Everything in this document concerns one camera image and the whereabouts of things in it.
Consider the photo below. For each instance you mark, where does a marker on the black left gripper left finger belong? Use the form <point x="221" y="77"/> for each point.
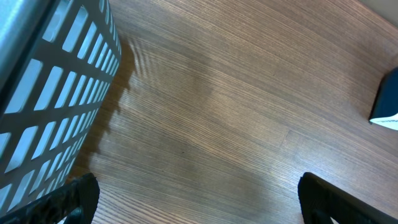
<point x="75" y="202"/>

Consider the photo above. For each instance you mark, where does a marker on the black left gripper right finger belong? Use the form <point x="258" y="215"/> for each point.
<point x="322" y="202"/>

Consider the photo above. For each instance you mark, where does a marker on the white barcode scanner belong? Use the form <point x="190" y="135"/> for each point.
<point x="384" y="110"/>

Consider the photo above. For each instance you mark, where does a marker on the grey plastic basket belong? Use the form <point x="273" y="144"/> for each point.
<point x="58" y="60"/>

